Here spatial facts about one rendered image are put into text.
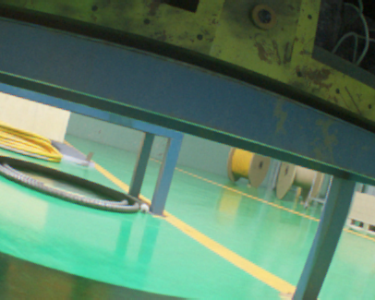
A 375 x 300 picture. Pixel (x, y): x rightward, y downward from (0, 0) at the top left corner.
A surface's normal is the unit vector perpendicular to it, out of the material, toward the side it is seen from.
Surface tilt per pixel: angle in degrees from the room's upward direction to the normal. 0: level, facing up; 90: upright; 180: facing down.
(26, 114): 90
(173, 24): 90
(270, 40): 90
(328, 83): 90
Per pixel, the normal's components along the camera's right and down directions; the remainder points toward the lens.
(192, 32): 0.32, 0.07
